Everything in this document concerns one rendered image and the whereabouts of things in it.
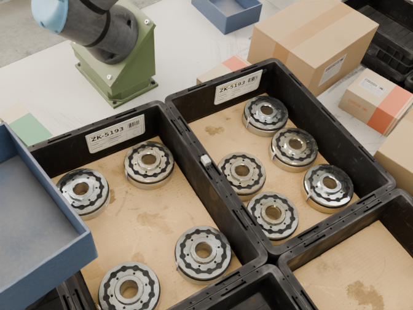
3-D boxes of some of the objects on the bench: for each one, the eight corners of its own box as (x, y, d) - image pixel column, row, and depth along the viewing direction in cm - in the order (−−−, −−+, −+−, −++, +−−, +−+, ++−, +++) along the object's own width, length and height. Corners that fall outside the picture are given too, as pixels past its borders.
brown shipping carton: (298, 110, 117) (315, 68, 104) (244, 68, 126) (253, 25, 113) (358, 66, 130) (379, 24, 117) (305, 31, 139) (319, -12, 126)
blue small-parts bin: (190, 3, 143) (191, -15, 137) (224, -9, 149) (227, -27, 143) (224, 35, 134) (227, 17, 129) (259, 21, 140) (263, 3, 134)
